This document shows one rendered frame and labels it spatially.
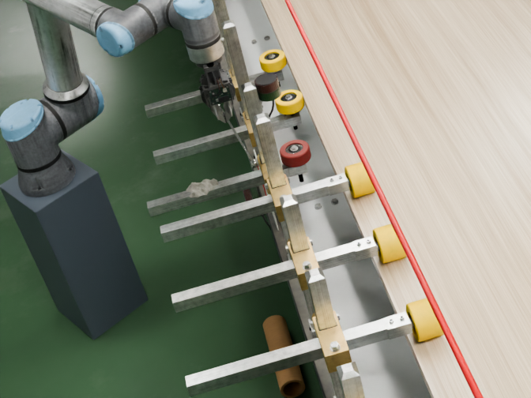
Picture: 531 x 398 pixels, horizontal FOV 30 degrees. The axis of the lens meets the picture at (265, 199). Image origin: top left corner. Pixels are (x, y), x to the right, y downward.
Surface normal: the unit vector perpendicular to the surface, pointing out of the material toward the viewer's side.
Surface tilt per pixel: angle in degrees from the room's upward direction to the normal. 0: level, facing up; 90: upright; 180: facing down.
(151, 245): 0
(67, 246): 90
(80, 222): 90
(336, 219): 0
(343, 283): 0
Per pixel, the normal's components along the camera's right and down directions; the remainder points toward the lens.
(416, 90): -0.21, -0.77
